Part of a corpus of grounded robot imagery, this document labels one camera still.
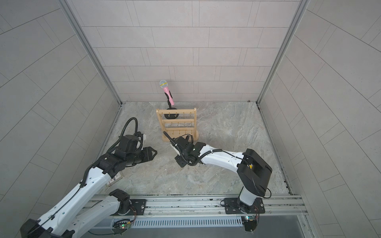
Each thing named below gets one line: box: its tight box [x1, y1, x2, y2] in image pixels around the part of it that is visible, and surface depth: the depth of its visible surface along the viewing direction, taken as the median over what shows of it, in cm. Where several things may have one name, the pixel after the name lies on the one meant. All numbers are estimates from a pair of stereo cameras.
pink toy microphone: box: [159, 79, 175, 106], surface depth 95 cm
